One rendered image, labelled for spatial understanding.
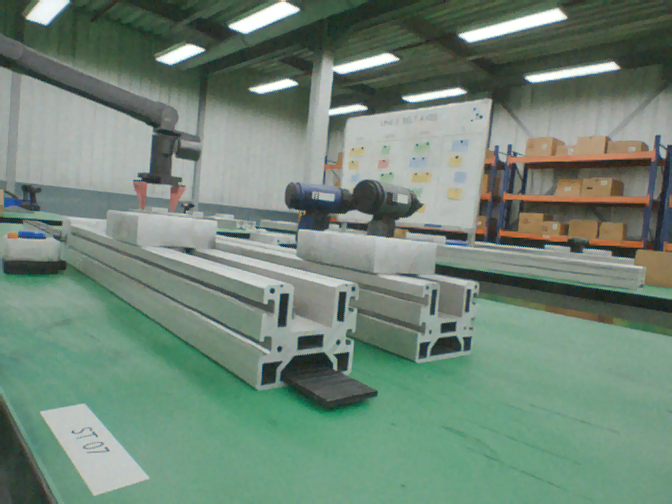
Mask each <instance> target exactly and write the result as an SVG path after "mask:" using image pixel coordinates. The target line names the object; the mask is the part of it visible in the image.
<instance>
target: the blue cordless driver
mask: <svg viewBox="0 0 672 504"><path fill-rule="evenodd" d="M352 194H353V193H351V191H350V190H348V189H343V188H337V187H333V186H325V185H316V184H309V183H301V182H297V183H295V182H290V183H289V184H288V185H287V187H286V189H285V195H284V200H285V204H286V206H287V208H288V209H293V210H297V211H305V214H304V215H302V216H300V220H299V224H298V229H297V234H296V238H295V240H296V242H297V245H298V234H299V229H304V230H317V231H325V230H326V229H329V225H330V221H331V217H330V216H329V214H335V213H336V214H342V215H344V214H346V213H348V212H349V211H356V209H355V207H354V205H353V201H352ZM297 245H296V248H295V249H297Z"/></svg>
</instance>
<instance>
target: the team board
mask: <svg viewBox="0 0 672 504"><path fill-rule="evenodd" d="M490 110H491V100H490V99H488V98H484V99H480V100H477V101H473V102H465V103H458V104H450V105H443V106H435V107H427V108H420V109H412V110H405V111H397V112H389V114H382V115H375V116H367V117H359V118H349V119H346V126H345V138H344V148H343V160H342V170H341V182H340V188H343V189H348V190H350V191H351V193H353V190H354V188H355V186H356V185H357V184H358V183H359V182H361V181H363V180H374V179H376V181H380V182H384V183H388V184H393V185H397V186H402V187H404V188H407V189H411V191H414V193H415V194H416V195H417V198H418V200H419V201H420V204H421V205H422V207H421V209H420V207H419V210H418V211H417V212H415V213H414V214H413V215H412V216H411V217H408V218H399V220H398V221H396V220H395V226H405V227H417V228H429V229H440V230H453V231H464V232H468V240H466V242H469V244H466V247H470V248H474V242H475V232H477V223H478V214H479V204H480V195H481V185H482V176H483V174H484V167H485V157H486V148H487V138H488V129H489V119H490ZM371 219H372V215H367V214H364V213H360V212H358V211H357V210H356V211H349V212H348V213H346V214H344V215H342V214H337V221H340V222H341V230H340V233H342V234H345V231H346V222H357V223H368V221H370V220H371Z"/></svg>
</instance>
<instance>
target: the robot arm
mask: <svg viewBox="0 0 672 504"><path fill-rule="evenodd" d="M0 66H1V67H4V68H6V69H9V71H11V72H14V73H17V74H20V75H24V76H28V77H31V78H34V79H37V80H40V81H42V82H45V83H47V84H50V85H52V86H56V87H59V88H61V90H64V91H66V92H69V93H72V94H75V95H78V96H80V97H82V98H85V99H88V100H91V101H94V102H97V103H99V104H102V105H104V107H107V108H110V109H113V110H116V111H118V112H121V113H123V114H127V115H129V116H131V117H132V118H134V119H136V120H139V121H142V122H144V124H146V125H147V126H150V127H152V128H153V133H156V134H153V135H152V140H151V155H150V169H149V173H146V172H143V173H137V178H142V180H138V179H136V180H133V186H134V190H135V192H136V194H137V197H138V200H139V204H141V209H142V210H144V209H145V204H146V196H147V188H148V183H150V184H157V185H162V184H165V185H173V188H170V213H172V214H173V213H174V209H175V207H176V204H177V202H178V200H179V199H181V197H182V196H183V194H184V193H185V191H186V185H183V184H178V182H183V177H176V176H172V162H173V157H172V156H173V153H174V155H175V158H179V159H186V160H192V161H198V160H199V158H200V155H201V144H200V137H199V136H197V135H193V134H190V133H186V132H183V131H178V130H175V125H176V124H177V123H178V120H179V115H178V112H177V110H176V109H175V108H174V107H172V106H170V105H168V104H164V103H162V102H160V101H157V100H155V99H152V98H150V97H146V96H143V95H139V94H136V93H134V92H131V91H129V90H125V89H123V88H120V87H118V86H116V85H113V83H111V82H107V81H105V80H103V79H100V78H98V77H95V76H93V75H90V74H87V73H85V72H83V71H80V70H78V69H75V67H72V66H70V65H67V64H65V63H62V62H60V61H58V60H55V59H52V58H50V57H47V56H45V55H43V54H40V53H38V52H36V51H33V50H31V48H30V47H28V46H26V45H24V44H22V43H20V42H18V41H15V40H13V39H11V38H7V37H5V36H4V35H3V34H1V33H0Z"/></svg>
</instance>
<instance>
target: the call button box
mask: <svg viewBox="0 0 672 504"><path fill-rule="evenodd" d="M59 250H60V242H58V241H56V240H55V239H53V238H45V236H38V238H32V236H23V235H18V239H17V240H13V239H7V235H3V236H2V247H1V255H2V257H1V264H0V267H1V269H2V271H3V272H4V274H58V270H66V269H67V261H59Z"/></svg>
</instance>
